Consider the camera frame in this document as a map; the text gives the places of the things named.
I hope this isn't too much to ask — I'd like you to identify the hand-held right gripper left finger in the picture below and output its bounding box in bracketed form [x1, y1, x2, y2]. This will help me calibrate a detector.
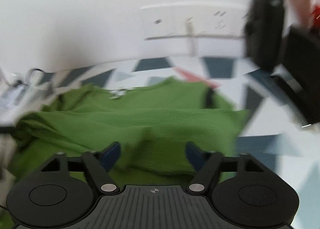
[40, 141, 122, 194]

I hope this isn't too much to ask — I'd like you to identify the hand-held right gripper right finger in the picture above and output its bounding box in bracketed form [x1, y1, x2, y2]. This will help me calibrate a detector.
[184, 141, 271, 194]

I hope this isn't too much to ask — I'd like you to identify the green knit sweater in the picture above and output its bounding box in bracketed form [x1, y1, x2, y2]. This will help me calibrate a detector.
[0, 76, 250, 227]

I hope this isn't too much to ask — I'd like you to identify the black smartphone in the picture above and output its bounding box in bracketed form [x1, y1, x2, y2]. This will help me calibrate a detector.
[270, 74, 313, 129]

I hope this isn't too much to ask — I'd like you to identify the clear bag of small parts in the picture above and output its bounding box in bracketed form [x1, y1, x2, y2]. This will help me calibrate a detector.
[0, 69, 33, 112]

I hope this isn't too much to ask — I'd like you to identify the black box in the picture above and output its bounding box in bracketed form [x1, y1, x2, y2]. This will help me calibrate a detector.
[280, 25, 320, 126]

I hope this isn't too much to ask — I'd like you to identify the black water bottle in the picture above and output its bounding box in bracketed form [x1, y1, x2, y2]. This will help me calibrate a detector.
[244, 0, 287, 72]

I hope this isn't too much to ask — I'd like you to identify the black looped cable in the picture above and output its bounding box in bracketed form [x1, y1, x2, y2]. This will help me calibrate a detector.
[25, 68, 45, 79]

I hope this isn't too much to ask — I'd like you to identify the white cable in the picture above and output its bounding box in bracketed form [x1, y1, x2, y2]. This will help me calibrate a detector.
[185, 19, 200, 56]

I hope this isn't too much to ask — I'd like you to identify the white wall socket with cable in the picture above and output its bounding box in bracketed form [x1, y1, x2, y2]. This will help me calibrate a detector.
[172, 6, 200, 38]

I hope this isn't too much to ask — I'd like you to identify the white coaxial wall socket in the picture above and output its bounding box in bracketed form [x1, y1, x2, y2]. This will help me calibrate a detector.
[140, 6, 174, 41]

